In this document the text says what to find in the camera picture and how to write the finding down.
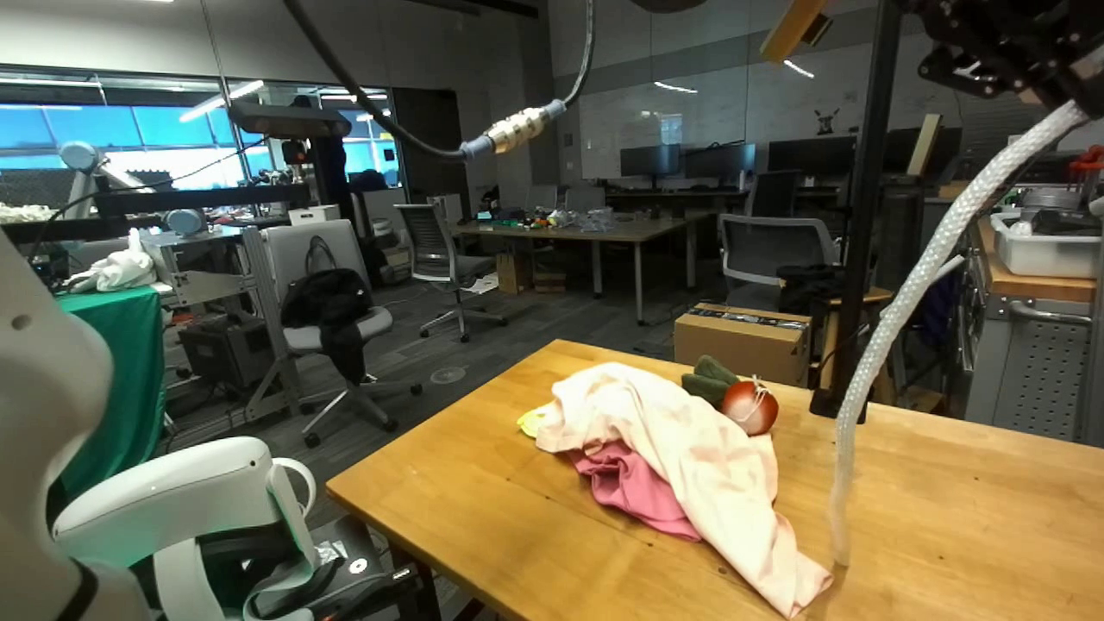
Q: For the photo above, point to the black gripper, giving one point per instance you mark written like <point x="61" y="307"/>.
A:
<point x="1011" y="22"/>

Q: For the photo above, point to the red radish toy green leaves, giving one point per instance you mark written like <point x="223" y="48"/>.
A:
<point x="752" y="410"/>

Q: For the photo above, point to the peach shirt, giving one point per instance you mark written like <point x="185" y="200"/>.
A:
<point x="691" y="449"/>

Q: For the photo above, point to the tan wooden plank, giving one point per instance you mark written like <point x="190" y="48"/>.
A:
<point x="921" y="142"/>

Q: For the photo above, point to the white plastic bin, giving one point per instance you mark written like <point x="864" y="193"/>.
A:
<point x="1040" y="258"/>

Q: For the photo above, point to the slanted grey metal pole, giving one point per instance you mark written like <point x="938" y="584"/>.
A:
<point x="958" y="259"/>

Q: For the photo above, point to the black stand pole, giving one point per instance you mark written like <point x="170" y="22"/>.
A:
<point x="864" y="231"/>

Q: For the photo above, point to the black computer monitor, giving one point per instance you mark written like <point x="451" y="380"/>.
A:
<point x="721" y="159"/>
<point x="654" y="163"/>
<point x="813" y="159"/>

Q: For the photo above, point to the wood-topped grey workbench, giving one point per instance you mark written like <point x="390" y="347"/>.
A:
<point x="1036" y="367"/>

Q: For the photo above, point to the white-framed office chair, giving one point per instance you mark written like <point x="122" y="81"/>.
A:
<point x="772" y="246"/>

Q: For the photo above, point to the large taped cardboard box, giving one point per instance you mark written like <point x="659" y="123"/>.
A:
<point x="737" y="347"/>

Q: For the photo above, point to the pink cloth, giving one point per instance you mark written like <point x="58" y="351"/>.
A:
<point x="633" y="489"/>

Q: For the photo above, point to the yellow-green cloth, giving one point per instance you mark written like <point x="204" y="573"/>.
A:
<point x="534" y="422"/>

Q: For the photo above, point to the grey mesh office chair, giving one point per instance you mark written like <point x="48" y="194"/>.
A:
<point x="429" y="243"/>

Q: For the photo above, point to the black bag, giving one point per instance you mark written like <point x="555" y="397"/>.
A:
<point x="330" y="297"/>

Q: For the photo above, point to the black overhead lamp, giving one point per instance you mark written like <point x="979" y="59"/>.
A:
<point x="286" y="120"/>

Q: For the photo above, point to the white-backed office chair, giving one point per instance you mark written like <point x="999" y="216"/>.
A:
<point x="286" y="246"/>

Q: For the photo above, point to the white stuffed toy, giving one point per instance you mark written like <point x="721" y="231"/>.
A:
<point x="122" y="272"/>

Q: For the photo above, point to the green cloth covered table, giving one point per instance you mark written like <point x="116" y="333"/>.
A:
<point x="116" y="367"/>

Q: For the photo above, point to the yellow wrist camera mount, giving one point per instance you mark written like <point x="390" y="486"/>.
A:
<point x="796" y="28"/>

